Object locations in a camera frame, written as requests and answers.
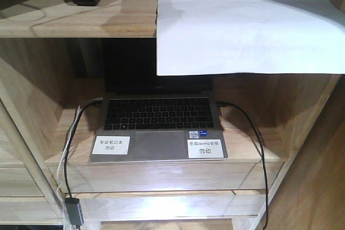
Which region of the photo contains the white label sticker right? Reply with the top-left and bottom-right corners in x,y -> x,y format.
187,139 -> 225,158

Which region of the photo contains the white cable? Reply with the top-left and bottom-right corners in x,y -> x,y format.
56,96 -> 103,230

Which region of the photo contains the white label sticker left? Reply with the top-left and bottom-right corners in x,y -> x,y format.
92,136 -> 130,155

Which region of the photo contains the black cable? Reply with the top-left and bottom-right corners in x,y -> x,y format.
63,101 -> 102,198
216,101 -> 269,230

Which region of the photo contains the white paper sheet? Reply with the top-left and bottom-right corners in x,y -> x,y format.
156,0 -> 344,76

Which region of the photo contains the grey USB hub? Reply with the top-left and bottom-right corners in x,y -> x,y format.
65,197 -> 84,229

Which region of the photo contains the light wooden shelving unit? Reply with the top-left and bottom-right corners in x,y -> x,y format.
1,0 -> 344,229

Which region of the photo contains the white label sticker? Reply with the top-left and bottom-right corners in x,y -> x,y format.
187,139 -> 225,158
92,136 -> 130,155

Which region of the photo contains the black cable left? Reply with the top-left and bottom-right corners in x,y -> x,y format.
63,101 -> 102,198

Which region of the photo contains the grey open laptop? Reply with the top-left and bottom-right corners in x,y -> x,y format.
89,38 -> 228,164

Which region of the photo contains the black cable right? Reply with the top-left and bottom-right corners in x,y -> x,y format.
216,101 -> 269,230

